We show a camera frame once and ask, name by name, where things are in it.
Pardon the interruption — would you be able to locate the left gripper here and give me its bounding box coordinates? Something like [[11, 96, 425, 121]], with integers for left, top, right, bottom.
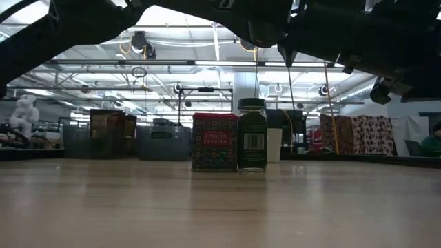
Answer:
[[237, 0, 294, 48]]

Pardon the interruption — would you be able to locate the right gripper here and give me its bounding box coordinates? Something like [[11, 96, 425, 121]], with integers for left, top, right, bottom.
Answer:
[[277, 0, 371, 68]]

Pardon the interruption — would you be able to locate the green-lidded glass spice jar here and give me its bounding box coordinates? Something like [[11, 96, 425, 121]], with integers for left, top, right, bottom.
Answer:
[[237, 98, 269, 172]]

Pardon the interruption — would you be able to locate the red-lidded spice tin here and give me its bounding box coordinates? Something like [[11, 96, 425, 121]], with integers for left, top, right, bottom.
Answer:
[[191, 112, 239, 172]]

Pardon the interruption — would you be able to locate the brown spice packet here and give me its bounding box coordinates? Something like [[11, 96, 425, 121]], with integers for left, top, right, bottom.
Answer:
[[107, 110, 125, 138], [90, 109, 110, 138], [122, 115, 138, 139]]

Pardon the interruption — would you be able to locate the black cabinet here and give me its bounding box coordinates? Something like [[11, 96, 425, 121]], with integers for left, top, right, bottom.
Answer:
[[267, 109, 307, 152]]

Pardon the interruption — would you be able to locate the dark red patterned cloth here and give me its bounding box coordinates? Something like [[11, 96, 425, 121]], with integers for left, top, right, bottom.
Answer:
[[319, 113, 356, 155]]

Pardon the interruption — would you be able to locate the long ceiling light bar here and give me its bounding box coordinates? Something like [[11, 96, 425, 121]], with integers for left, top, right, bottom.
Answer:
[[48, 59, 345, 68]]

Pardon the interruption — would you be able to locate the white red patterned cloth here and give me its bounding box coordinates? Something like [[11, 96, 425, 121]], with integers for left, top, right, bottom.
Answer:
[[351, 115, 396, 156]]

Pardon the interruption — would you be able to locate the plain white cloth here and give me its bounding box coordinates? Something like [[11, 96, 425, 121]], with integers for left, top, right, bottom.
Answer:
[[391, 116, 431, 156]]

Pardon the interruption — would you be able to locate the grey plastic bin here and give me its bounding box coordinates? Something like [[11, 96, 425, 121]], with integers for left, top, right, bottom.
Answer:
[[136, 124, 192, 162]]

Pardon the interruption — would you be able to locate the grey chair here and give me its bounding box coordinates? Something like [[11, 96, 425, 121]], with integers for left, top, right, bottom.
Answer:
[[403, 139, 424, 158]]

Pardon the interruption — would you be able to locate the person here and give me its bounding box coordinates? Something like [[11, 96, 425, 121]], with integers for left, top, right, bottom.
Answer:
[[420, 121, 441, 158]]

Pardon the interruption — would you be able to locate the white humanoid figure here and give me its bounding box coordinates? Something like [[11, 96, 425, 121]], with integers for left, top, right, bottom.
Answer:
[[8, 94, 41, 138]]

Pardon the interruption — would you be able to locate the yellow cable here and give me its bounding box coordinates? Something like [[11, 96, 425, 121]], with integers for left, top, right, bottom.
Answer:
[[322, 61, 341, 155]]

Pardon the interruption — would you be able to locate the black metal frame rig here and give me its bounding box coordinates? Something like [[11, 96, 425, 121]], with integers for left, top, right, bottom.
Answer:
[[177, 87, 234, 127]]

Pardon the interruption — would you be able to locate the black ceiling cable reel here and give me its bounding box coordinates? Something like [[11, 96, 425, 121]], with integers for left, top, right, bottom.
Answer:
[[130, 30, 158, 59]]

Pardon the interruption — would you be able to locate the black aluminium table frame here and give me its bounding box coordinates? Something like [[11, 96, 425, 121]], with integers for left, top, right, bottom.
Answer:
[[0, 147, 441, 169]]

